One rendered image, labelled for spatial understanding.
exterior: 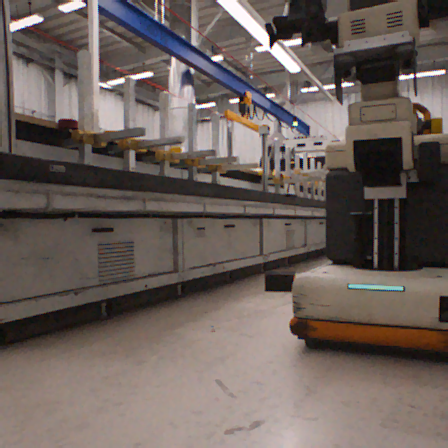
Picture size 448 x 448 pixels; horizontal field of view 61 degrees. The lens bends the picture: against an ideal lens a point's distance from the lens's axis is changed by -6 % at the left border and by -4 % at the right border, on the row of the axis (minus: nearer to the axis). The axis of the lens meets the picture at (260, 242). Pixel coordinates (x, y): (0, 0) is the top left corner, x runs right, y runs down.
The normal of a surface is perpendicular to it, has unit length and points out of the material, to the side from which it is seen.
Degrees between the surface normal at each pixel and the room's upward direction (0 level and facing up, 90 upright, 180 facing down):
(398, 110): 98
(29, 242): 90
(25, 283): 90
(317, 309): 90
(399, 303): 90
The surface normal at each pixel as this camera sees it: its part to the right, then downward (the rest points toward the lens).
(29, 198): 0.91, 0.01
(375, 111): -0.41, 0.19
